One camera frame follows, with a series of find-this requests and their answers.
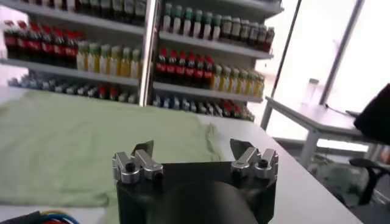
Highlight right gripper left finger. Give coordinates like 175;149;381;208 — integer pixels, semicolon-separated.
112;139;165;185

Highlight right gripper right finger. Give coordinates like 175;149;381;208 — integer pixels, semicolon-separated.
230;138;279;180

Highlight light green polo shirt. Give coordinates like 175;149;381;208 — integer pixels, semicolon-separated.
0;90;225;224

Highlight yellow tea bottle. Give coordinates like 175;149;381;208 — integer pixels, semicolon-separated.
87;43;101;74
221;66;232;92
120;47;132;79
130;48;143;80
76;41;89;72
212;64;222;91
238;69;248;95
246;71;256;97
109;45;122;77
229;68;239;94
253;72;265;98
99;44;112;75

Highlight white side table with legs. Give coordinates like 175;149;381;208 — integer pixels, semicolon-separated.
260;96;390;171

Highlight grey green cloth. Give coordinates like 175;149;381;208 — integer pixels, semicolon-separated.
316;163;362;203

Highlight clear plastic bottle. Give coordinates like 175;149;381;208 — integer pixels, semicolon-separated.
304;78;320;105

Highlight black slanted pole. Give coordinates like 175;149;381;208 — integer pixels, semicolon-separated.
269;0;303;99

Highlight white metal shelf rack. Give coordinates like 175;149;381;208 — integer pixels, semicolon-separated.
0;0;153;107
146;0;284;122

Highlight dark tea bottle beige label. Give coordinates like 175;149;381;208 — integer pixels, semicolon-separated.
230;17;241;43
249;21;259;48
221;15;232;42
263;26;275;52
239;19;250;46
257;24;268;50

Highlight grey window mullion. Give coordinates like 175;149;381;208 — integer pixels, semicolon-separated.
318;0;366;106

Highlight coloured wire bundle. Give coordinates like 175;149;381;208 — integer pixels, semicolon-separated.
0;209;80;224

